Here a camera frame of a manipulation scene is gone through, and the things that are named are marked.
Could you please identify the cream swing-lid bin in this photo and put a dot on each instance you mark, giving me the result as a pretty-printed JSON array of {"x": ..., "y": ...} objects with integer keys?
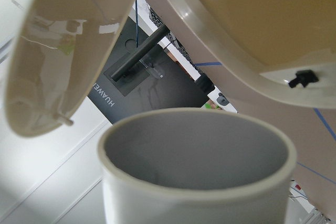
[{"x": 283, "y": 49}]

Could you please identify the white HOME mug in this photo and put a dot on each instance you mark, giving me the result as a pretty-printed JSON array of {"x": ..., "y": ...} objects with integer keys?
[{"x": 191, "y": 165}]

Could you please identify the black monitor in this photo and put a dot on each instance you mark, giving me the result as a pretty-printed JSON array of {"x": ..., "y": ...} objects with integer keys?
[{"x": 154, "y": 82}]

